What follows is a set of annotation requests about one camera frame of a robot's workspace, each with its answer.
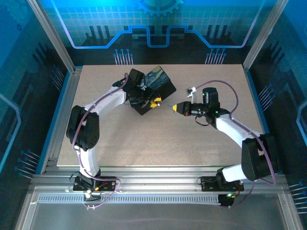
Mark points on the small key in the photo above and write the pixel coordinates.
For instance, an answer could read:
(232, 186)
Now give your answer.
(169, 106)

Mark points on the black box with painting print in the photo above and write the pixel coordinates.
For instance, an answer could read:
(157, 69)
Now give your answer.
(160, 81)

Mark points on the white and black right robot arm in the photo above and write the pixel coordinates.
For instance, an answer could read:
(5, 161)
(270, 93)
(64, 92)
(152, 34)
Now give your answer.
(254, 155)

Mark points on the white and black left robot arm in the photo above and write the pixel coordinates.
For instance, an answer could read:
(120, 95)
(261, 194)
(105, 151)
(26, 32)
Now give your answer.
(82, 129)

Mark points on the small black controller box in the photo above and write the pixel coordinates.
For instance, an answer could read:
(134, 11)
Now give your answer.
(226, 201)

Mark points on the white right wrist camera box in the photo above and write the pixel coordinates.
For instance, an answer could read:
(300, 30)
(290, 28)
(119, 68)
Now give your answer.
(192, 92)

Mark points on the aluminium frame rail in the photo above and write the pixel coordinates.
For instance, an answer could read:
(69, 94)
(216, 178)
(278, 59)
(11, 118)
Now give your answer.
(156, 175)

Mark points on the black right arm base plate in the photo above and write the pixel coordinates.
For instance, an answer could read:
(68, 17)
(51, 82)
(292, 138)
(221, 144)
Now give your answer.
(208, 184)

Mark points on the aluminium corner post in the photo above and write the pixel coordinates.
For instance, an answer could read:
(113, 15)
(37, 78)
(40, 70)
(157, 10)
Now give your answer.
(263, 36)
(52, 36)

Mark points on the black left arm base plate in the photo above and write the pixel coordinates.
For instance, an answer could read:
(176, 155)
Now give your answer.
(108, 185)

